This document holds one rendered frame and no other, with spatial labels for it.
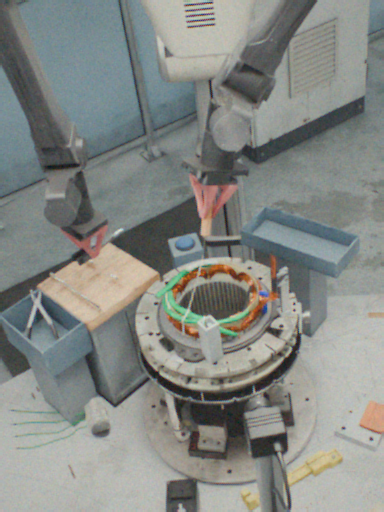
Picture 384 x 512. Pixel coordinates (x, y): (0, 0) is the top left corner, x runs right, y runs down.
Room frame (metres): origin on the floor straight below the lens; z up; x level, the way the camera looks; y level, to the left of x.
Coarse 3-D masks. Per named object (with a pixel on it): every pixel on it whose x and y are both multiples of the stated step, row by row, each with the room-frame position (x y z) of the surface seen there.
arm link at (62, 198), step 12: (84, 144) 1.09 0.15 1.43; (84, 156) 1.08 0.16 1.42; (48, 168) 1.09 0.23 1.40; (60, 168) 1.09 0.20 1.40; (72, 168) 1.08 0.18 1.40; (84, 168) 1.08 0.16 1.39; (48, 180) 1.06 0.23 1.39; (60, 180) 1.05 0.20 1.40; (72, 180) 1.05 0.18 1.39; (48, 192) 1.02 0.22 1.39; (60, 192) 1.01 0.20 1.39; (72, 192) 1.04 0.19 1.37; (48, 204) 1.01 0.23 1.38; (60, 204) 1.00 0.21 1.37; (72, 204) 1.01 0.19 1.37; (48, 216) 1.01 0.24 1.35; (60, 216) 1.01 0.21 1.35; (72, 216) 1.00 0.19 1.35
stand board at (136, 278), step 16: (112, 256) 1.22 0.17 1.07; (128, 256) 1.21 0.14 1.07; (64, 272) 1.19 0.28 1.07; (80, 272) 1.19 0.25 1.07; (96, 272) 1.18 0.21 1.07; (112, 272) 1.17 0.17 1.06; (128, 272) 1.16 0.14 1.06; (144, 272) 1.15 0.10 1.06; (48, 288) 1.15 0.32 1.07; (64, 288) 1.14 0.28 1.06; (80, 288) 1.13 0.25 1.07; (96, 288) 1.12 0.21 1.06; (112, 288) 1.11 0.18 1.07; (128, 288) 1.10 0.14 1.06; (144, 288) 1.11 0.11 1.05; (64, 304) 1.09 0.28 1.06; (80, 304) 1.08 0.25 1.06; (96, 304) 1.07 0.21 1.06; (112, 304) 1.06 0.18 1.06; (96, 320) 1.03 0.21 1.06
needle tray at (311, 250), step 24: (264, 216) 1.31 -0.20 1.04; (288, 216) 1.27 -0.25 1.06; (264, 240) 1.19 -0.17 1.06; (288, 240) 1.22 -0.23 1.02; (312, 240) 1.21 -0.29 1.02; (336, 240) 1.18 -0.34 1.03; (288, 264) 1.17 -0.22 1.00; (312, 264) 1.11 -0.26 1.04; (336, 264) 1.07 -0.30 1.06; (312, 288) 1.14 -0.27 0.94; (312, 312) 1.14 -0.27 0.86
